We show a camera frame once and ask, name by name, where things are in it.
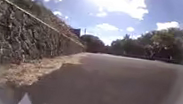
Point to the grey asphalt road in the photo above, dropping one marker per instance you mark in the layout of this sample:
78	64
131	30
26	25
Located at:
115	84

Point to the dry dirt verge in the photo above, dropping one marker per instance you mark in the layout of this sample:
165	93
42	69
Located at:
33	69

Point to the row of trees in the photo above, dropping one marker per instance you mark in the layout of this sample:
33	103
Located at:
154	45

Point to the rough stone wall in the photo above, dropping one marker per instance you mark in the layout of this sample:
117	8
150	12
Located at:
30	39

